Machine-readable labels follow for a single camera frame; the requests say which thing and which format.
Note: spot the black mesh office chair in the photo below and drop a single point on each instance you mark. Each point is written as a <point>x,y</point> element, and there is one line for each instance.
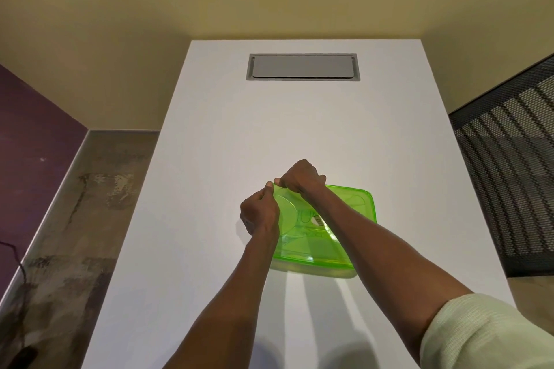
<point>510,165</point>

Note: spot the black chair base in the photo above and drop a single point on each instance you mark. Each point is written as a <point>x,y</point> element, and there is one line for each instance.
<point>19,358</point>

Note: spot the person's left forearm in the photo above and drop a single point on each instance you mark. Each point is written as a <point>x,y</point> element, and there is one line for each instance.
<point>225,308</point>

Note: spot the green plastic lid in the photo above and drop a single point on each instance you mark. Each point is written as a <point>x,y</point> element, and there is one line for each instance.
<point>303,243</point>

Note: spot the person's right hand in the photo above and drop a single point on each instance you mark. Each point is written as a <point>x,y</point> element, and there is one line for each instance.
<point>303,178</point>

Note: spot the pale green shirt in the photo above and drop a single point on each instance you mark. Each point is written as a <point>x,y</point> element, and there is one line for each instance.
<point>484,334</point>

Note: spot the clear plastic container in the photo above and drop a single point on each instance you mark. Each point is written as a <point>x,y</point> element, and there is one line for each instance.
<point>316,272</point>

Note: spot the person's right forearm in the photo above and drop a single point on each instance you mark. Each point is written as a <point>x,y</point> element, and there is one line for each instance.
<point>389,260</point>

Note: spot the person's left hand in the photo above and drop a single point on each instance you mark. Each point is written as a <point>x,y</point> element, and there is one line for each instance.
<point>259,215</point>

